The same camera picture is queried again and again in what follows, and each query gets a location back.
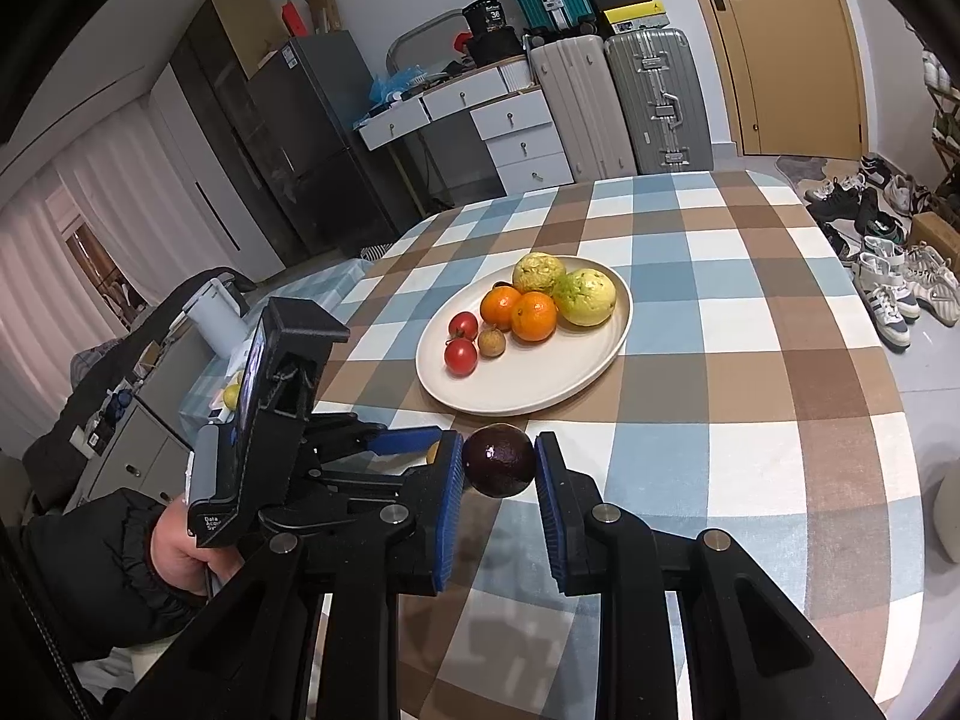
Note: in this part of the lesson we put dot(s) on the wooden door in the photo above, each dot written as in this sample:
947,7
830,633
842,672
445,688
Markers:
780,37

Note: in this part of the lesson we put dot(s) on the beige ribbed suitcase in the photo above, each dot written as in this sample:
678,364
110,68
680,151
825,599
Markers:
581,105

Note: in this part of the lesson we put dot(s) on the small cardboard box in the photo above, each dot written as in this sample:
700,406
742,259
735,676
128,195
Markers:
934,229

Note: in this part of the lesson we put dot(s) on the black labelled box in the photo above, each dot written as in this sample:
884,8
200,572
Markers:
487,15

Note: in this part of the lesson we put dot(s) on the scattered sneakers group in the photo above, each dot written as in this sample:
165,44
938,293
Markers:
885,262

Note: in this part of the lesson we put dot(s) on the white jug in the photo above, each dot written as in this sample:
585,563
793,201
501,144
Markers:
217,315

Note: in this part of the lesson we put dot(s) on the person's left hand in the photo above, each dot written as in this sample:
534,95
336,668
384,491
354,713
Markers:
180,555

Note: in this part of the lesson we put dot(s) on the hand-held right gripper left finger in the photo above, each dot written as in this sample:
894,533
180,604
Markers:
450,510

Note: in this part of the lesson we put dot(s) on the rough yellow guava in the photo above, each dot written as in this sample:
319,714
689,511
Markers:
538,272

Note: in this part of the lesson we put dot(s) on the blue brown checked tablecloth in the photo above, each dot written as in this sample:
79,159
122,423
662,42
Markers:
750,390

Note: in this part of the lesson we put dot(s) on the white curtain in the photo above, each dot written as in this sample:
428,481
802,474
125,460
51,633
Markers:
60,240

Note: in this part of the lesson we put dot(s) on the yellow black shoe box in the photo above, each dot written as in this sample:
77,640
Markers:
634,15

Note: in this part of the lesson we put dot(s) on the white drawer cabinet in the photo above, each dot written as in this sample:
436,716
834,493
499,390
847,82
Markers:
517,142

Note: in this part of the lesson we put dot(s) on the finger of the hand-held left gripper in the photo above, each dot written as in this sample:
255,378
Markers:
401,440
352,487

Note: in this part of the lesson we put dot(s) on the large dark red tomato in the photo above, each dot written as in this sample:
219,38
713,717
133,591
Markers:
460,357

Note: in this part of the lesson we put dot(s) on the dark purple round fruit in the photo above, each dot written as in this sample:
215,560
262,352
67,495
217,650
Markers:
499,461

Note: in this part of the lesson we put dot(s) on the blue plastic bag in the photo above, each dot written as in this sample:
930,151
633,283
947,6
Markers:
381,90

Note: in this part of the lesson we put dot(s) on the grey aluminium suitcase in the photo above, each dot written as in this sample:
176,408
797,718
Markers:
660,97

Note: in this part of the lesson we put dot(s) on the small grey cabinet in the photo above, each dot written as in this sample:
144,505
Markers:
135,450

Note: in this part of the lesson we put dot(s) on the grey door mat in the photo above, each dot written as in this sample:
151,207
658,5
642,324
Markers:
810,172

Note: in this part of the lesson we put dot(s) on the brown longan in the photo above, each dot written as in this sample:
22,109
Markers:
493,342

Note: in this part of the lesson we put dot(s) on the cream round plate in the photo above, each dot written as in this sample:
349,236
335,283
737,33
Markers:
525,390

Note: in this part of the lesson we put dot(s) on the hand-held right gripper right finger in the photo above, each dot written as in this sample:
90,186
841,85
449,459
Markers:
546,510

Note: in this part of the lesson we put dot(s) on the small bright red tomato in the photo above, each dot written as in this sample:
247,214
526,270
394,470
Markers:
463,325

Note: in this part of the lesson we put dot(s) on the grey refrigerator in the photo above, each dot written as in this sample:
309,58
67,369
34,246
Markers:
322,142

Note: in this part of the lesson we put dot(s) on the yellow-green guava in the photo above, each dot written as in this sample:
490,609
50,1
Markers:
589,298

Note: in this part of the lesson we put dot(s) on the dark glass cabinet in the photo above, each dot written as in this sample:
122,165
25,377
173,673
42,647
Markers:
217,135

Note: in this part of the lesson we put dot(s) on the large cardboard box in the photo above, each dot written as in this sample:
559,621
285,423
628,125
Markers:
247,26

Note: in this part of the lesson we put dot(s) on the metal shoe rack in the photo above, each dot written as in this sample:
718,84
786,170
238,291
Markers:
945,142

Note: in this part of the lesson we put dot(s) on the orange mandarin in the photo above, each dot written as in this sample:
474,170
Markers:
535,316
499,307

